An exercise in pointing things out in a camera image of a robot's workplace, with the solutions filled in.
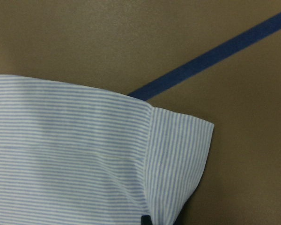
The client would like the light blue striped shirt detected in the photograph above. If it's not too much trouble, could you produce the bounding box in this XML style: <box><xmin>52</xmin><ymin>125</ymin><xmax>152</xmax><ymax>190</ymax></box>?
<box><xmin>0</xmin><ymin>75</ymin><xmax>214</xmax><ymax>225</ymax></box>

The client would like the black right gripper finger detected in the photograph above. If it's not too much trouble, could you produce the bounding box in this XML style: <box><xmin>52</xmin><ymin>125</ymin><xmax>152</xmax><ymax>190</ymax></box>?
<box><xmin>140</xmin><ymin>215</ymin><xmax>152</xmax><ymax>225</ymax></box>

